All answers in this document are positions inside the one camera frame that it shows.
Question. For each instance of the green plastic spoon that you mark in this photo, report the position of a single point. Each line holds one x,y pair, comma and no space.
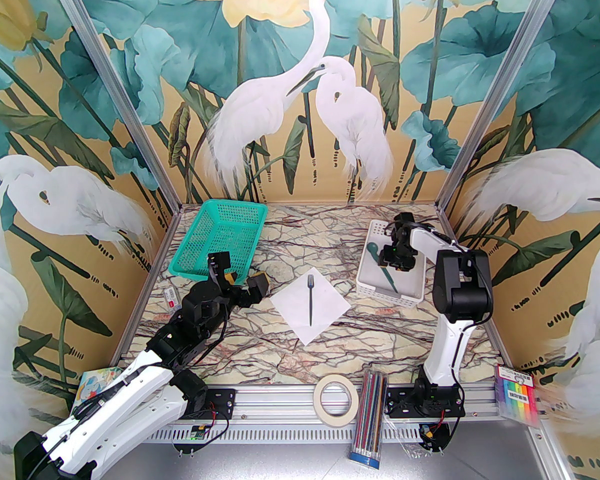
372,248

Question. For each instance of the white perforated plastic basket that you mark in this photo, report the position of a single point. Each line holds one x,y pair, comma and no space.
380,288

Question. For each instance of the dark blue plastic fork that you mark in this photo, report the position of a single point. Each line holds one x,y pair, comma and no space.
310,300

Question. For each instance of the green plastic mesh basket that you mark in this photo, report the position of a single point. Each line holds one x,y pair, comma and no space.
220,238

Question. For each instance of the white paper napkin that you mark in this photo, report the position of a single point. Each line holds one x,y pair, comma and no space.
325,308

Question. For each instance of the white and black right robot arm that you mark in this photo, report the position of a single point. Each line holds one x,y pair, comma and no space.
462,288

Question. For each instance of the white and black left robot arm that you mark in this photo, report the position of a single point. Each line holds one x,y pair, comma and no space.
115,403

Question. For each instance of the masking tape roll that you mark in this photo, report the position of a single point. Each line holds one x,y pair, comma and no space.
325,408

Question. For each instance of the small clear plastic packet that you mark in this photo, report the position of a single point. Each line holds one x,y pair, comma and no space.
172,299

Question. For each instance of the small green circuit board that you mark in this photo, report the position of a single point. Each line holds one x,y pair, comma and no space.
197,433

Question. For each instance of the colourful cartoon card box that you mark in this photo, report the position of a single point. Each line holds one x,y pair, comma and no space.
92,383

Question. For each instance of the coloured pencil box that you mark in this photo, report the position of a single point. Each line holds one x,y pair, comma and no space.
369,418

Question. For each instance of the yellow power connector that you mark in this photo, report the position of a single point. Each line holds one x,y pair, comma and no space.
429,433

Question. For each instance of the rainbow marker pack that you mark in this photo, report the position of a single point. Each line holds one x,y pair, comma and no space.
520,393

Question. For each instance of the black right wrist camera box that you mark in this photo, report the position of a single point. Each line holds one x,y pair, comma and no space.
405,222

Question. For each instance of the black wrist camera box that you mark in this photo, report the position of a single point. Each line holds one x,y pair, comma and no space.
219,265
405,222

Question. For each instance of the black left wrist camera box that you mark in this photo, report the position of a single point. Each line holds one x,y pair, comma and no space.
219,265

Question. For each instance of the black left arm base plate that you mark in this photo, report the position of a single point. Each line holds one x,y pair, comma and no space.
222,400

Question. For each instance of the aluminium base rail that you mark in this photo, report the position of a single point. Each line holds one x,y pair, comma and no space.
280,418

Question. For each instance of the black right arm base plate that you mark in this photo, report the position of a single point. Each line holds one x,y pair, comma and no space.
405,400

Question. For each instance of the aluminium frame post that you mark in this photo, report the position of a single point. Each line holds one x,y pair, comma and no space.
500,93
115,88

